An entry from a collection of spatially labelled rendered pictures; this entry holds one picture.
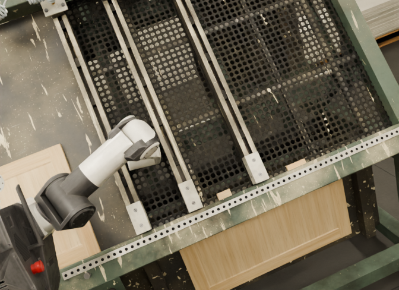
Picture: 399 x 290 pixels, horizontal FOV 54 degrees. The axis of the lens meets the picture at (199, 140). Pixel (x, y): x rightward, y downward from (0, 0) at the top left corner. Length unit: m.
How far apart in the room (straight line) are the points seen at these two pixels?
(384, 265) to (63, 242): 1.56
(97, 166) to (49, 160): 0.61
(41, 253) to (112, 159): 0.33
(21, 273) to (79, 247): 0.61
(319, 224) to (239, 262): 0.47
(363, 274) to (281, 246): 0.42
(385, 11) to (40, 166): 4.97
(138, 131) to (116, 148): 0.09
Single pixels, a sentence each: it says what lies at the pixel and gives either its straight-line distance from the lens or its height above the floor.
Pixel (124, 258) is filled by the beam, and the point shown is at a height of 0.85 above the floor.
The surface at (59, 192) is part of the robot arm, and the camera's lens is 1.23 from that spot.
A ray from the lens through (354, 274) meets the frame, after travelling 2.26.
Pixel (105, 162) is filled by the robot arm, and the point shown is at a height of 1.38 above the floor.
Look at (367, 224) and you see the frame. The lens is 2.35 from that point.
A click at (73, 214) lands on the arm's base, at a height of 1.30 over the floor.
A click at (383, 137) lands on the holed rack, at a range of 1.92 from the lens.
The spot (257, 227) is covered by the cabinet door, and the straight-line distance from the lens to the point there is 2.05.
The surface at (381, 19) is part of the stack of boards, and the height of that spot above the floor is 0.35.
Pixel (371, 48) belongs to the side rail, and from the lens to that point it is 2.02.
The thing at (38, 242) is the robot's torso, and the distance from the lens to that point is 1.20.
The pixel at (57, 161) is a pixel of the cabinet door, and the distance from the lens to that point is 1.77.
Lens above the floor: 1.83
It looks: 24 degrees down
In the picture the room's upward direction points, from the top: 19 degrees counter-clockwise
